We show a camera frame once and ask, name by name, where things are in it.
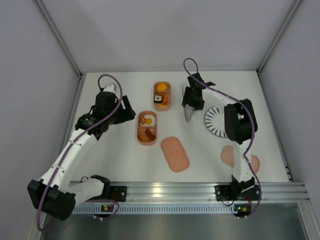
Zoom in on white fried egg toy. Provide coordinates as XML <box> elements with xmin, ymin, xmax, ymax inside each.
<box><xmin>143</xmin><ymin>115</ymin><xmax>157</xmax><ymax>127</ymax></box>

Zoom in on grey slotted cable duct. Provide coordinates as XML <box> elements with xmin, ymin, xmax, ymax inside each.
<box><xmin>72</xmin><ymin>203</ymin><xmax>236</xmax><ymax>215</ymax></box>

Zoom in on metal tongs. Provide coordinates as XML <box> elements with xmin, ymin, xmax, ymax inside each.
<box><xmin>182</xmin><ymin>83</ymin><xmax>195</xmax><ymax>122</ymax></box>

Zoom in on brown toy sausage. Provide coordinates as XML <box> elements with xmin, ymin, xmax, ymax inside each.
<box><xmin>145</xmin><ymin>128</ymin><xmax>156</xmax><ymax>142</ymax></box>

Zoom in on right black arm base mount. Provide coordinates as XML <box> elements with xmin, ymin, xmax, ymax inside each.
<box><xmin>214</xmin><ymin>184</ymin><xmax>261</xmax><ymax>202</ymax></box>

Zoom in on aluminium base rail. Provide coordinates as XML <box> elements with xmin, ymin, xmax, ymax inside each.
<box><xmin>69</xmin><ymin>181</ymin><xmax>310</xmax><ymax>204</ymax></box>

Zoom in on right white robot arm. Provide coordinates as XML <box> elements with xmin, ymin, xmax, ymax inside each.
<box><xmin>182</xmin><ymin>72</ymin><xmax>258</xmax><ymax>193</ymax></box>

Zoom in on pink box lid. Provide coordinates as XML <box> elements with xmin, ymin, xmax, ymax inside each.
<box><xmin>160</xmin><ymin>136</ymin><xmax>190</xmax><ymax>173</ymax></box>
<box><xmin>220</xmin><ymin>145</ymin><xmax>261</xmax><ymax>174</ymax></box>

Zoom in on orange toy fried shrimp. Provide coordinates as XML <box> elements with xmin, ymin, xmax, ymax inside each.
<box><xmin>137</xmin><ymin>133</ymin><xmax>150</xmax><ymax>143</ymax></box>

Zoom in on black white sushi roll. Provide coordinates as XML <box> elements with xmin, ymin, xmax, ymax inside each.
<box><xmin>153</xmin><ymin>95</ymin><xmax>163</xmax><ymax>104</ymax></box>

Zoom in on orange round toy food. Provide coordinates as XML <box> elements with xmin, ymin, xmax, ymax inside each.
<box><xmin>156</xmin><ymin>83</ymin><xmax>168</xmax><ymax>92</ymax></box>

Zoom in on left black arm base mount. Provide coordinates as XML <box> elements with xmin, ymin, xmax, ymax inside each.
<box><xmin>87</xmin><ymin>185</ymin><xmax>127</xmax><ymax>202</ymax></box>

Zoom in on small brown toy meat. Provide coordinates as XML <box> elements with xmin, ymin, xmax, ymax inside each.
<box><xmin>139</xmin><ymin>117</ymin><xmax>146</xmax><ymax>124</ymax></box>

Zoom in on striped round plate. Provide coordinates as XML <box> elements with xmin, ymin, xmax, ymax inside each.
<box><xmin>204</xmin><ymin>106</ymin><xmax>227</xmax><ymax>138</ymax></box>

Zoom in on left aluminium frame post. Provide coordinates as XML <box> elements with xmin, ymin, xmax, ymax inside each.
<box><xmin>32</xmin><ymin>0</ymin><xmax>83</xmax><ymax>79</ymax></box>

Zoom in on pink lunch box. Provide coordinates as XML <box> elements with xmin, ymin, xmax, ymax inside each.
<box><xmin>136</xmin><ymin>111</ymin><xmax>158</xmax><ymax>146</ymax></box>
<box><xmin>152</xmin><ymin>81</ymin><xmax>172</xmax><ymax>111</ymax></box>

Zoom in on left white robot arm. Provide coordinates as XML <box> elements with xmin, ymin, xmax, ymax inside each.
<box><xmin>27</xmin><ymin>83</ymin><xmax>136</xmax><ymax>221</ymax></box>

